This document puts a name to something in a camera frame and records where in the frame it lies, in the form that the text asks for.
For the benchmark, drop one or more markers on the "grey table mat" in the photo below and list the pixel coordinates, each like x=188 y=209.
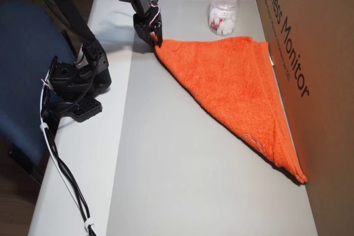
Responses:
x=179 y=191

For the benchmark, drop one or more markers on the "blue fabric office chair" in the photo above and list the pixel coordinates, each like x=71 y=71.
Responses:
x=22 y=67

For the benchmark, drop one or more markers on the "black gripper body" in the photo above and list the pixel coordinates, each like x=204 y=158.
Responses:
x=142 y=32

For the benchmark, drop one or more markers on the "red white paper packet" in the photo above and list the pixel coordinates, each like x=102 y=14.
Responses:
x=215 y=23

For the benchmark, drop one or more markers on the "brown Business Monitor cardboard box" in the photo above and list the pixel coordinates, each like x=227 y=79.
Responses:
x=318 y=109

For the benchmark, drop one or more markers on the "white cubes in jar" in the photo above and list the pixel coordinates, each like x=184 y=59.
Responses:
x=229 y=27

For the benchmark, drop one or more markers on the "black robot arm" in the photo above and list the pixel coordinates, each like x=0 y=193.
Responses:
x=83 y=28

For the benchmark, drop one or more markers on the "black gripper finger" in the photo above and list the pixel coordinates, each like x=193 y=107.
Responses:
x=153 y=39
x=159 y=38

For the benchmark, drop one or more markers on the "black perforated table clamp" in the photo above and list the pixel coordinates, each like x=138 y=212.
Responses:
x=88 y=107

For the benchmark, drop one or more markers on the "orange terry towel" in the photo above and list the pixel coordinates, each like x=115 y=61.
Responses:
x=235 y=81

